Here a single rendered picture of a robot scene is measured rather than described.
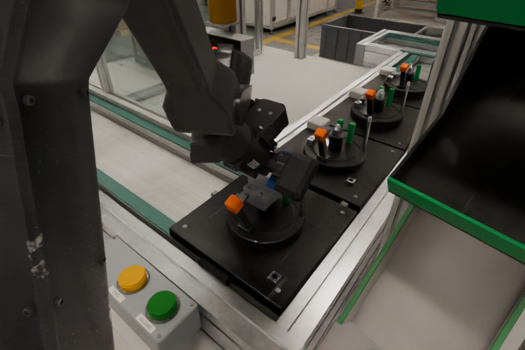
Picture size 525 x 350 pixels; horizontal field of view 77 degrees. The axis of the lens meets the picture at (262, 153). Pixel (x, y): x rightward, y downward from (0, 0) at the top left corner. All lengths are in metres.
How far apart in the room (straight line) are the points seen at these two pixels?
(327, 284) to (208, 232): 0.21
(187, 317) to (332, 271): 0.23
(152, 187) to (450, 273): 0.60
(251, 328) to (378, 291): 0.18
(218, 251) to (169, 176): 0.31
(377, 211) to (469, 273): 0.26
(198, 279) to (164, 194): 0.28
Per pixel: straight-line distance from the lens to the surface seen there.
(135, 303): 0.54
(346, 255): 0.59
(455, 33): 0.39
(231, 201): 0.49
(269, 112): 0.46
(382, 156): 0.80
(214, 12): 0.63
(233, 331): 0.50
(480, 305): 0.45
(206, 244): 0.57
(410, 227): 0.46
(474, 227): 0.32
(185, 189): 0.77
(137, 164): 0.88
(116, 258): 0.61
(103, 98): 1.20
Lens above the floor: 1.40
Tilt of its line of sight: 34 degrees down
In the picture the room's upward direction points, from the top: straight up
